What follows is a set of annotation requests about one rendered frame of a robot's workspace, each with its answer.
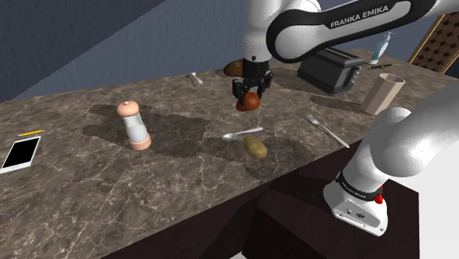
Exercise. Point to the pink and clear grinder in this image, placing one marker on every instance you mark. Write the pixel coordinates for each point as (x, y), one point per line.
(134, 125)

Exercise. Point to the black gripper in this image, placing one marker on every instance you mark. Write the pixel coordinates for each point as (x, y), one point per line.
(255, 70)

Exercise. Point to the yellow-brown potato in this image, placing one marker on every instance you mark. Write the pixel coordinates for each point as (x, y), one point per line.
(256, 147)

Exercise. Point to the silver fork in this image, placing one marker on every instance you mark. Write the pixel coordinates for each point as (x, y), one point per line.
(328, 131)

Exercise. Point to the yellow pencil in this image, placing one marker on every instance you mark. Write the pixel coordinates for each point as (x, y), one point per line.
(31, 133)

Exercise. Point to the dark robot stand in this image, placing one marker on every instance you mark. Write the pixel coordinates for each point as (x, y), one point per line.
(304, 229)

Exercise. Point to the wooden frame with dark lattice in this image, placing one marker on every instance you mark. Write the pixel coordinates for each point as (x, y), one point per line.
(439, 46)

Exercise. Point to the black toaster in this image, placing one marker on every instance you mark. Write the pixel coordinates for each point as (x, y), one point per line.
(330, 73)

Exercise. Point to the silver spoon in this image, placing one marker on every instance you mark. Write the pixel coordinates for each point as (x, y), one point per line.
(236, 134)

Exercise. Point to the brown bread loaf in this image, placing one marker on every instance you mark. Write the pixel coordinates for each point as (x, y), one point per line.
(233, 68)

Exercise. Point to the reddish brown round fruit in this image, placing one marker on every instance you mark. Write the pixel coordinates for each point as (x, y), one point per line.
(249, 103)

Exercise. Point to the small white spoon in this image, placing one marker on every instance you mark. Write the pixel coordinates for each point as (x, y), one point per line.
(197, 78)

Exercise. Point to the beige hexagonal cup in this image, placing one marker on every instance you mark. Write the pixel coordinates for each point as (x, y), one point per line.
(382, 95)

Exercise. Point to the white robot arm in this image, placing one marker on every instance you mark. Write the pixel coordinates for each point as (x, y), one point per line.
(405, 143)

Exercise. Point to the white and blue pump bottle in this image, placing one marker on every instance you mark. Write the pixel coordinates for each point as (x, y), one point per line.
(379, 48)

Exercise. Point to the white phone with black screen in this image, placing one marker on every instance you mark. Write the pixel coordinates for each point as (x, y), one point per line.
(20, 153)

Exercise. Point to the dark pen with yellow marks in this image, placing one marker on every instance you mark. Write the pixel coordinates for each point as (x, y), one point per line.
(379, 66)

